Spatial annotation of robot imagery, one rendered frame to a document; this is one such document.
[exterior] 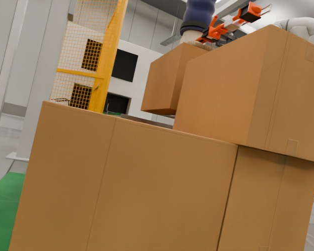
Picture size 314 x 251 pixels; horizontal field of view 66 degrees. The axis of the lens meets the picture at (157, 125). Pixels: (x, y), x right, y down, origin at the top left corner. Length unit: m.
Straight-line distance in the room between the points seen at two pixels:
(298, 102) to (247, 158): 0.26
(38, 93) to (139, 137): 1.99
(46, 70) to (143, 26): 9.69
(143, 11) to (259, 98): 11.53
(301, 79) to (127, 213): 0.72
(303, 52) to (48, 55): 2.19
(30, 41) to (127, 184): 10.36
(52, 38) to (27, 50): 8.19
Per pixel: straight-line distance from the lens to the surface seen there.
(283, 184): 1.00
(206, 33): 1.63
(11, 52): 4.89
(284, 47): 0.93
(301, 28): 2.22
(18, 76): 10.71
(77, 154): 0.66
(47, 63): 2.61
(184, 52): 1.48
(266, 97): 0.86
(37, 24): 11.08
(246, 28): 12.54
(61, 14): 2.73
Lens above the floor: 0.53
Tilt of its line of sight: 2 degrees up
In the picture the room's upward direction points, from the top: 12 degrees clockwise
